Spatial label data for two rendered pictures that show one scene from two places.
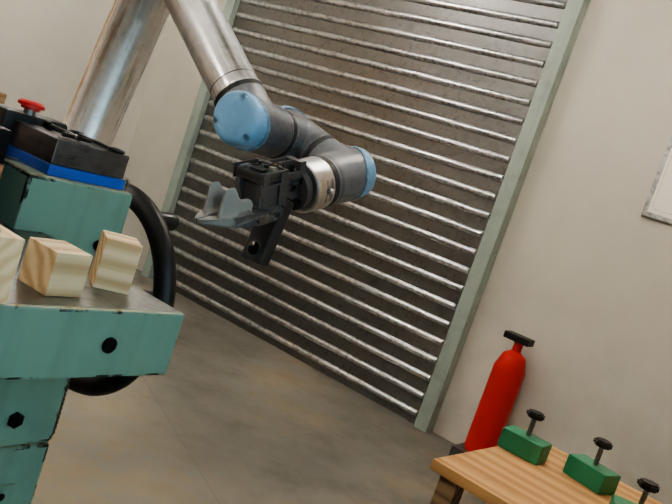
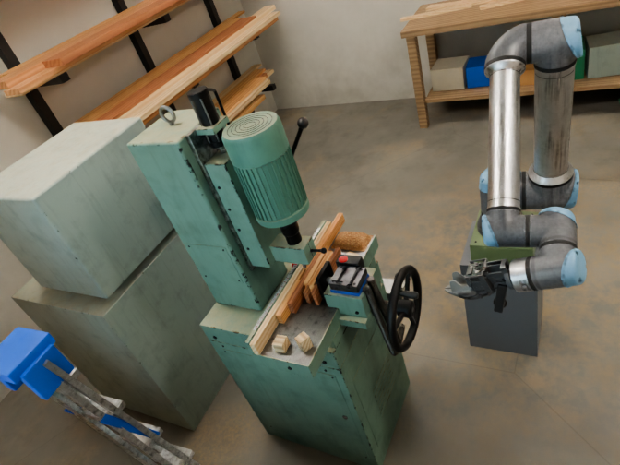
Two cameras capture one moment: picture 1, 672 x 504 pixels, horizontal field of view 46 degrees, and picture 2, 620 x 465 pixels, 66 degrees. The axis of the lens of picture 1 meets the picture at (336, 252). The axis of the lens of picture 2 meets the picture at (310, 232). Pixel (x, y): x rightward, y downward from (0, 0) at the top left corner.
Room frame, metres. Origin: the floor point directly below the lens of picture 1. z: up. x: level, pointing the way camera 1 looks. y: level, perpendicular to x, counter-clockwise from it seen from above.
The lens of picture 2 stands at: (0.86, -0.80, 2.01)
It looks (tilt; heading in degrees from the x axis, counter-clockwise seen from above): 36 degrees down; 92
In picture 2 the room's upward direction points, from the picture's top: 20 degrees counter-clockwise
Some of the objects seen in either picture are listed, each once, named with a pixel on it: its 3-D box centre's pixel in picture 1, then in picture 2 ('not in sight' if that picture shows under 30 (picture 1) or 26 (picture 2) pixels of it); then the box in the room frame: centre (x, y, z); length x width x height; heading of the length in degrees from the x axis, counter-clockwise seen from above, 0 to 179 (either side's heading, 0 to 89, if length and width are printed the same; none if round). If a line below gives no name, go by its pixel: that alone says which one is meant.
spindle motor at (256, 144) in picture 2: not in sight; (267, 171); (0.76, 0.49, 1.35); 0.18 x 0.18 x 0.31
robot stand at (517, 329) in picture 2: not in sight; (505, 288); (1.57, 0.70, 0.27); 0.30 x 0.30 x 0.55; 55
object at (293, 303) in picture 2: not in sight; (306, 281); (0.75, 0.44, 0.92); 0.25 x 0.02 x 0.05; 54
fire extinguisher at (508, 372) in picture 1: (498, 400); not in sight; (3.41, -0.88, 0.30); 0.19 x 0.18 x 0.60; 145
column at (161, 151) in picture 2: not in sight; (217, 216); (0.53, 0.65, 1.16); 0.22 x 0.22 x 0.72; 54
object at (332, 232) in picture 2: not in sight; (314, 263); (0.80, 0.53, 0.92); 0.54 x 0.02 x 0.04; 54
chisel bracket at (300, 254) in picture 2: not in sight; (293, 250); (0.75, 0.50, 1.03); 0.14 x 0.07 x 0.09; 144
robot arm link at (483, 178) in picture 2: not in sight; (502, 189); (1.58, 0.69, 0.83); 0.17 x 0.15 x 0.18; 151
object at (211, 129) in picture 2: not in sight; (207, 117); (0.65, 0.57, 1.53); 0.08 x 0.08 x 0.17; 54
